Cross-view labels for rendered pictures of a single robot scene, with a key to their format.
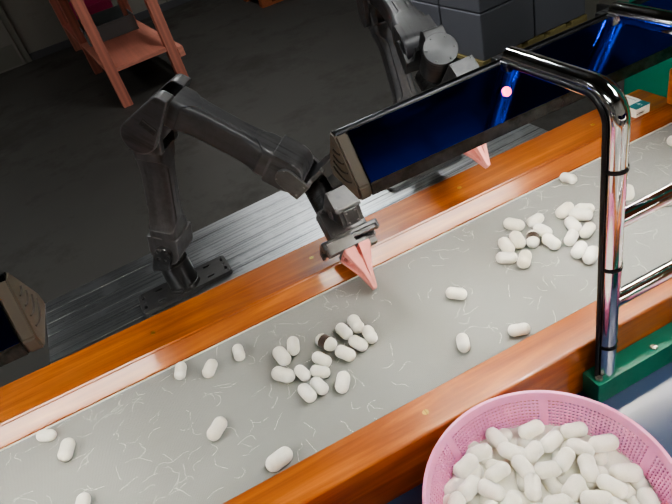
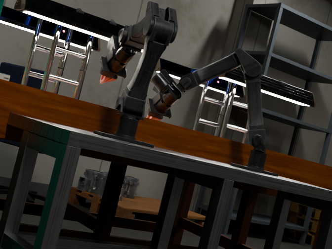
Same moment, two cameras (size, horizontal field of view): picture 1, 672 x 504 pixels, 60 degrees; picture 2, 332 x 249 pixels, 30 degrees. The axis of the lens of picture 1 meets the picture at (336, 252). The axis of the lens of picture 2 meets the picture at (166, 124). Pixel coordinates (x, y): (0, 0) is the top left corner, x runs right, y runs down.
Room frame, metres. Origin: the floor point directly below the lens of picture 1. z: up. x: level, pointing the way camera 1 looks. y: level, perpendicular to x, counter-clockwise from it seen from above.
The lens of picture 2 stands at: (3.09, -0.81, 0.72)
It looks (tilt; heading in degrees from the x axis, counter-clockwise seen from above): 1 degrees up; 160
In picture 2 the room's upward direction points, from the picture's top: 14 degrees clockwise
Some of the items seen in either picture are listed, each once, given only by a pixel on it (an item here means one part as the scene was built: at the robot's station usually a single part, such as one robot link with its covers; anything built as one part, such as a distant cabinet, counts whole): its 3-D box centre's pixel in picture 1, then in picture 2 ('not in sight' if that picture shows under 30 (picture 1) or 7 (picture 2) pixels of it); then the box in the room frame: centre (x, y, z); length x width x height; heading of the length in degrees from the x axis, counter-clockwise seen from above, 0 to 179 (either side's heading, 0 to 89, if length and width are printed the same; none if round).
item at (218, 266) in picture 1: (178, 272); (256, 160); (1.01, 0.33, 0.71); 0.20 x 0.07 x 0.08; 106
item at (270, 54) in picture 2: not in sight; (275, 127); (-2.16, 2.17, 1.05); 1.09 x 0.46 x 2.10; 106
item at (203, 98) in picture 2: not in sight; (202, 110); (-0.05, 0.50, 0.90); 0.20 x 0.19 x 0.45; 103
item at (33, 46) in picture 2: not in sight; (39, 63); (0.18, -0.44, 0.90); 0.20 x 0.19 x 0.45; 103
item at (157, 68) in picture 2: not in sight; (200, 78); (-0.12, 0.48, 1.08); 0.62 x 0.08 x 0.07; 103
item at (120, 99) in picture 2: not in sight; (130, 108); (1.17, -0.25, 0.77); 0.09 x 0.06 x 0.06; 91
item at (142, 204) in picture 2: not in sight; (144, 200); (-1.78, 0.92, 0.15); 1.06 x 0.74 x 0.30; 113
